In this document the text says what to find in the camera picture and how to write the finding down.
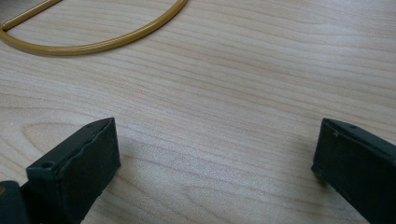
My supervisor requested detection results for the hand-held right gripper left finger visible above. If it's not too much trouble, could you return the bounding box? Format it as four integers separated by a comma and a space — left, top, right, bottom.
20, 117, 121, 224

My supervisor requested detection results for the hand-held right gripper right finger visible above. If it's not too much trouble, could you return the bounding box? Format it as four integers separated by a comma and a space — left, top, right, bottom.
311, 118, 396, 224

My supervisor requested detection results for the gold metal wire frame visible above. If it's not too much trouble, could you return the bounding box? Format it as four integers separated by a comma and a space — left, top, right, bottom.
0, 0, 190, 57

